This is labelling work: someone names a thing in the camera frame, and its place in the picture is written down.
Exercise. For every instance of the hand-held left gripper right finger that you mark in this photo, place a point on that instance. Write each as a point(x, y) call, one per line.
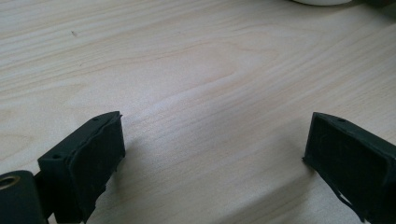
point(355, 161)

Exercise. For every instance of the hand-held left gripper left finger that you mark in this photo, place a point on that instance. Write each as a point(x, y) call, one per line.
point(90, 161)

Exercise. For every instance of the white pedal trash bin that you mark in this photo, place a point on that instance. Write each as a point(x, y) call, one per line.
point(322, 2)

